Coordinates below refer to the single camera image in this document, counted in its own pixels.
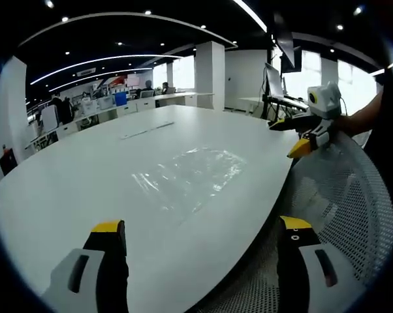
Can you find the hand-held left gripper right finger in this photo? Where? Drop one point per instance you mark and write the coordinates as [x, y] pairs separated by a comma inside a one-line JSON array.
[[309, 264]]

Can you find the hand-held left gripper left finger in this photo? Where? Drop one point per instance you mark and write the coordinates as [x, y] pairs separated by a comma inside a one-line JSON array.
[[95, 261]]

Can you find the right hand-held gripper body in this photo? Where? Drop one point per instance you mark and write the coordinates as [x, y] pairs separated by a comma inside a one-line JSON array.
[[324, 98]]

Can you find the clear plastic food packaging bags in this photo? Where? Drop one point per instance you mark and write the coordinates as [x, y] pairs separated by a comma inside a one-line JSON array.
[[188, 177]]

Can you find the computer monitor on stand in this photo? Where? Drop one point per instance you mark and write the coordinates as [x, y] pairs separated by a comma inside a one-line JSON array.
[[275, 85]]

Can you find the white mesh office chair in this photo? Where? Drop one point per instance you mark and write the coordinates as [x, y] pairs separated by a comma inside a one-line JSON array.
[[333, 208]]

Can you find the hanging dark ceiling screen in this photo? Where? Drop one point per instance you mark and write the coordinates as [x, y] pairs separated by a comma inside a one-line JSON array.
[[286, 49]]

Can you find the white square pillar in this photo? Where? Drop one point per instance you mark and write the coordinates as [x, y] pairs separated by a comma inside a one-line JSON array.
[[210, 75]]

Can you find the white office chair back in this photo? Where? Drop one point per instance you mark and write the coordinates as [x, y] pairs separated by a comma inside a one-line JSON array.
[[49, 119]]

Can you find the long white office desk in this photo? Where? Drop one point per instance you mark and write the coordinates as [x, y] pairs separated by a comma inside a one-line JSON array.
[[124, 106]]

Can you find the blue storage box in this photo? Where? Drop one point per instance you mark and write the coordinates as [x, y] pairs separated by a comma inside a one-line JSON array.
[[120, 98]]

